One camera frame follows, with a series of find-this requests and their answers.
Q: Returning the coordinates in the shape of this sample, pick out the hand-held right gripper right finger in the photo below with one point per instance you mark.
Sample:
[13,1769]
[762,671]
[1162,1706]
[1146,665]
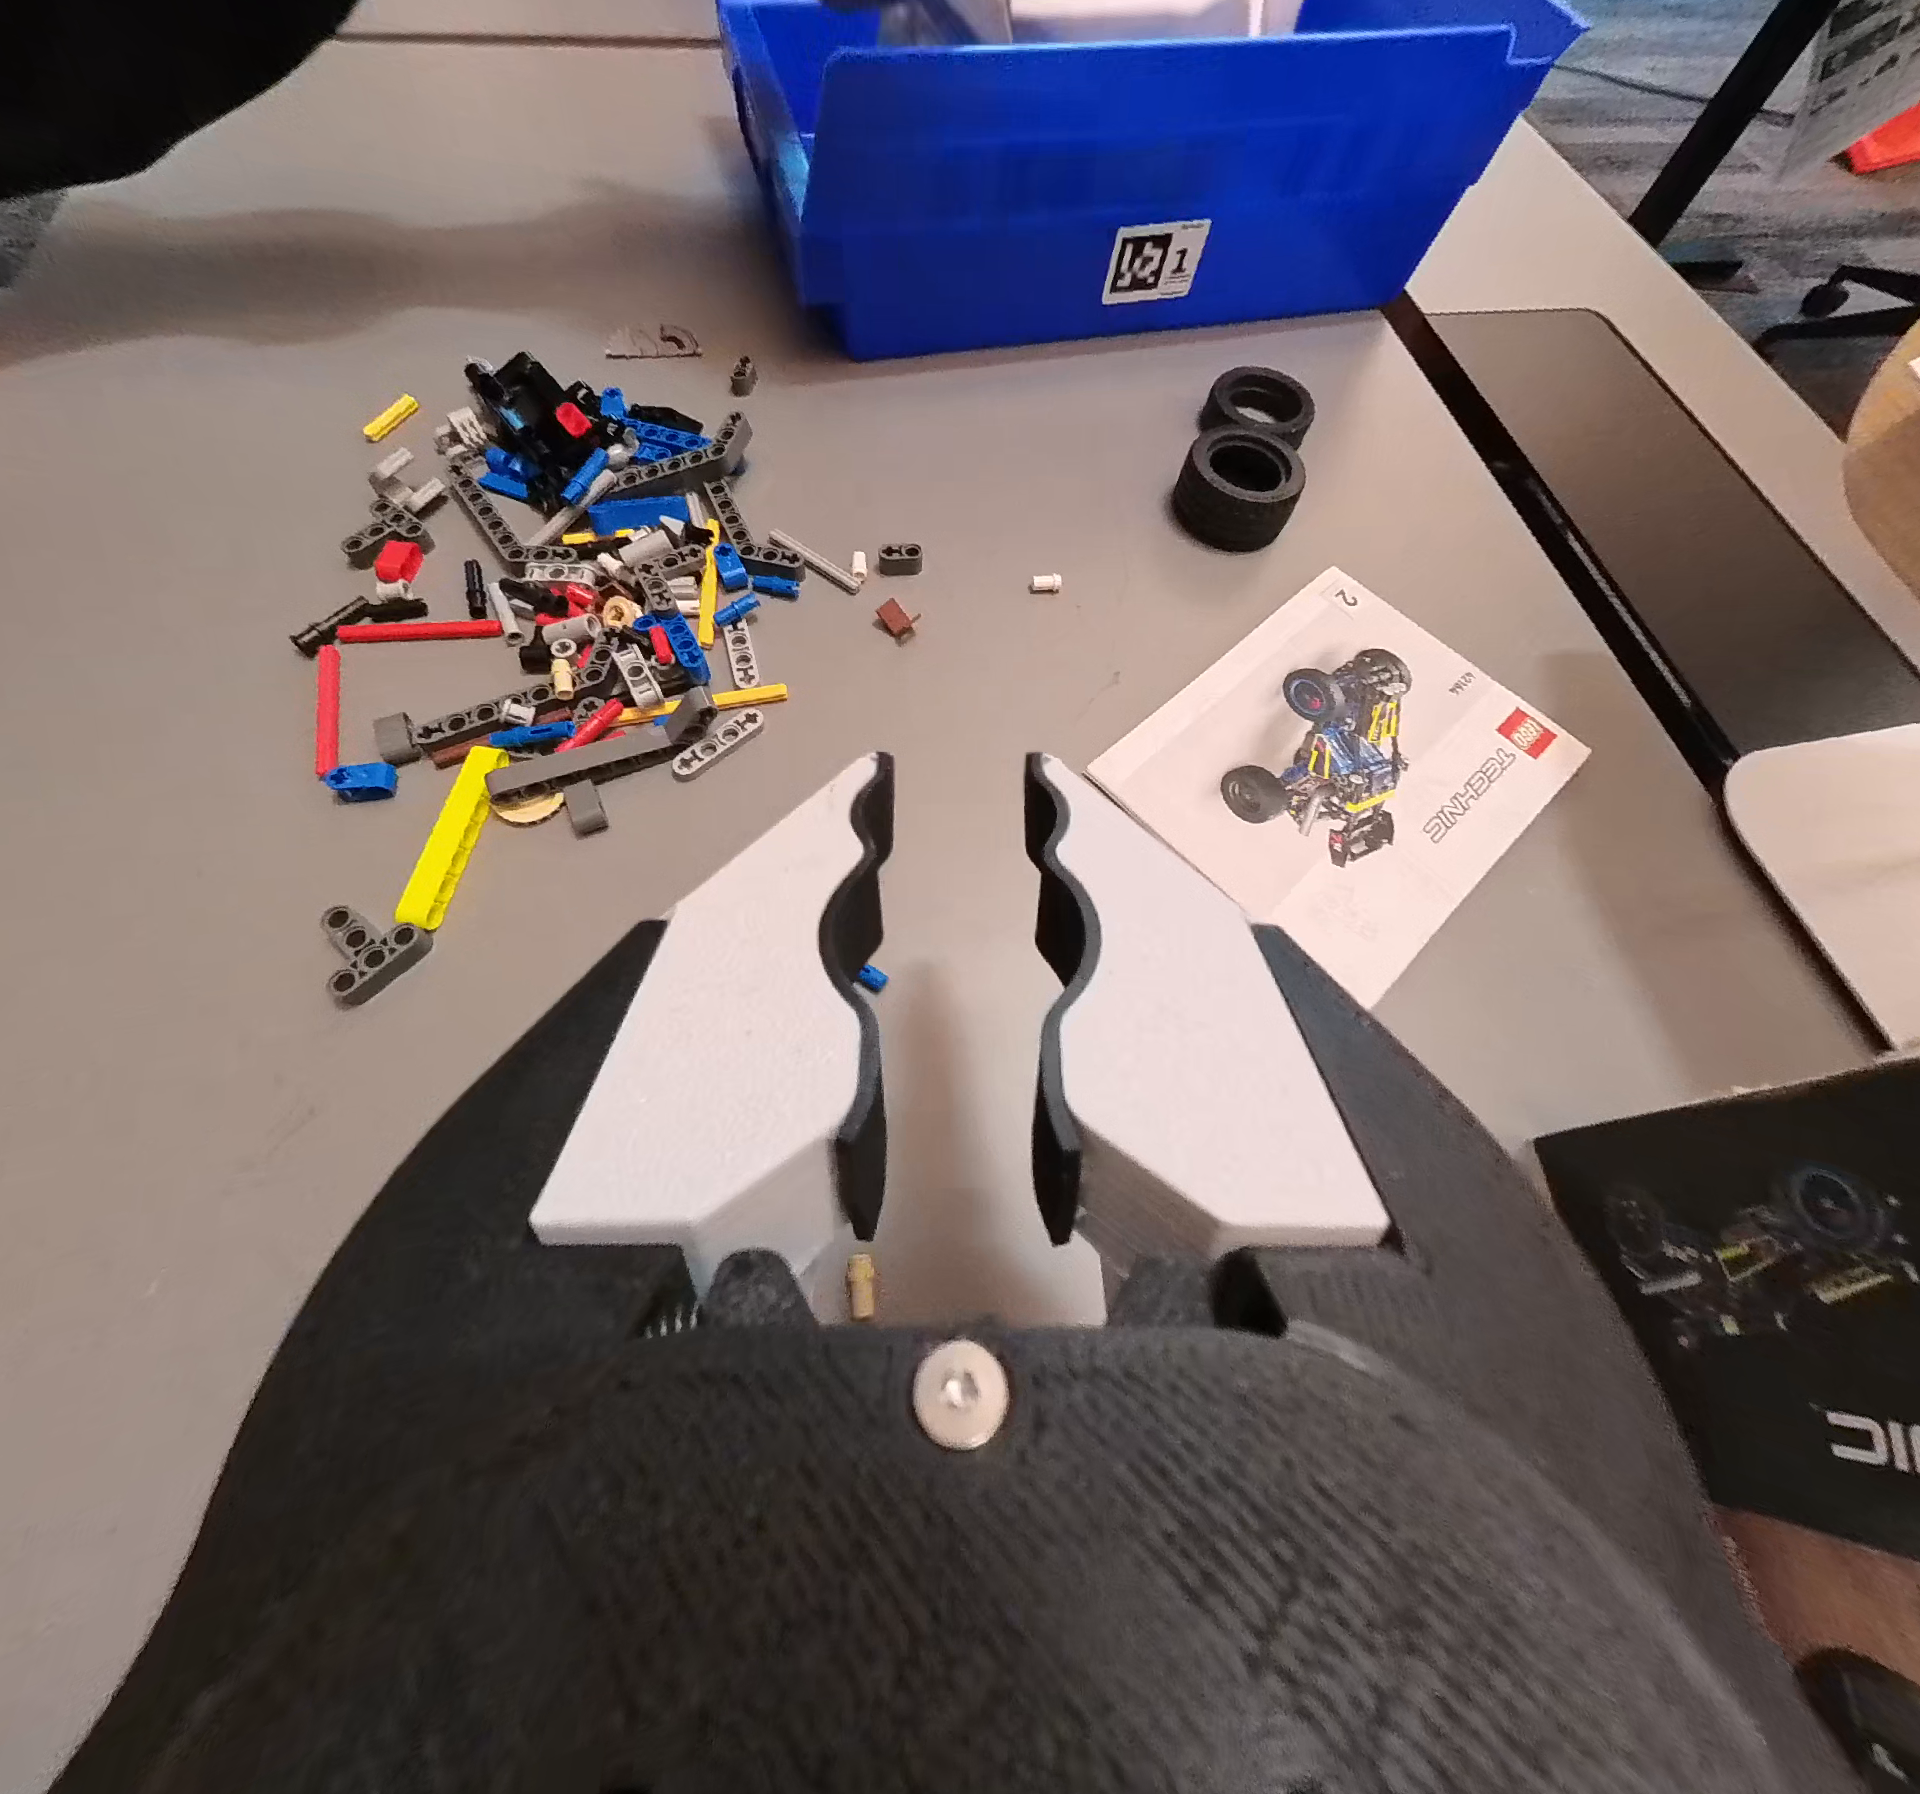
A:
[1199,1074]

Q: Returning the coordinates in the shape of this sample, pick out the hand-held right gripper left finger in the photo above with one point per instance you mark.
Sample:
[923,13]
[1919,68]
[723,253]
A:
[720,1074]

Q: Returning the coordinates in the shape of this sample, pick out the blue plastic storage bin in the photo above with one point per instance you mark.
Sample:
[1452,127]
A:
[1050,190]

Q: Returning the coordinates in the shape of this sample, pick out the lego instruction booklet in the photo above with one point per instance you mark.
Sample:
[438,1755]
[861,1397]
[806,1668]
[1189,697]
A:
[1352,805]

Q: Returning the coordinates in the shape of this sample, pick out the person's left forearm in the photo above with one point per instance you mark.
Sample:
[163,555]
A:
[180,9]

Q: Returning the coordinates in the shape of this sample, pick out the tan lego pin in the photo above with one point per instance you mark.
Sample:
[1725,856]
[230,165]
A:
[864,1286]

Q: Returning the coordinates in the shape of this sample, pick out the long yellow lego beam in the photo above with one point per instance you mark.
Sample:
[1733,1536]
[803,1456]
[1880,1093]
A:
[450,835]

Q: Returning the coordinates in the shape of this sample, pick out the grey T-shaped lego beam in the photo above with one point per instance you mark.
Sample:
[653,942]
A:
[375,955]

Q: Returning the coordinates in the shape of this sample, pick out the blue lego connector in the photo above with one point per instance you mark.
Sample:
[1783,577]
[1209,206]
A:
[361,780]

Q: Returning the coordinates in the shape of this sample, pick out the grey curved lego panel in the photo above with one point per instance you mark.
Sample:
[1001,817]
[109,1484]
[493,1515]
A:
[653,342]

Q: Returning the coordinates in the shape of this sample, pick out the brown lego piece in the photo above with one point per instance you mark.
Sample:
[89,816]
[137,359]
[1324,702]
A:
[897,619]

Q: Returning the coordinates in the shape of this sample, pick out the pile of lego pieces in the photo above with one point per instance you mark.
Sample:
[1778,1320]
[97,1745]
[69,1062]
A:
[602,595]

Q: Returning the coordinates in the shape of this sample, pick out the grey lego axle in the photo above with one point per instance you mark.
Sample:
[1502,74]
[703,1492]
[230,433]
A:
[818,562]

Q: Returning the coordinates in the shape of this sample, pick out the red lego axle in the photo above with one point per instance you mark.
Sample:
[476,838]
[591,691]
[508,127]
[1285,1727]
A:
[421,630]
[329,713]

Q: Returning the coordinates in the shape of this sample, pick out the black rubber lego tyre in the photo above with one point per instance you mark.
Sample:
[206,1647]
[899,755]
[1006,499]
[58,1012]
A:
[1258,402]
[1238,494]

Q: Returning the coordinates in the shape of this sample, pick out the black lego set box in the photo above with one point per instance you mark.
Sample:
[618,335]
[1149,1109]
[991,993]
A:
[1725,1301]

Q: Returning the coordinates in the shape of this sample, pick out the long black lego pin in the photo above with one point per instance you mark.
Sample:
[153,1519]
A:
[353,624]

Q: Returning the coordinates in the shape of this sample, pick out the short yellow lego axle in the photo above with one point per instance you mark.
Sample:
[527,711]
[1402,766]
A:
[392,417]

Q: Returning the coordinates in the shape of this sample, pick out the pale board stand base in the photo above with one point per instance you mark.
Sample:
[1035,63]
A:
[1846,864]

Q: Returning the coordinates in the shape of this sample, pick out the black desk leg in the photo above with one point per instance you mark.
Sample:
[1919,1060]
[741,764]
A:
[1755,70]

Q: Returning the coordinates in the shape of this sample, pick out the printed paper sign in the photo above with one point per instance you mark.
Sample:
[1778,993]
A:
[1868,55]

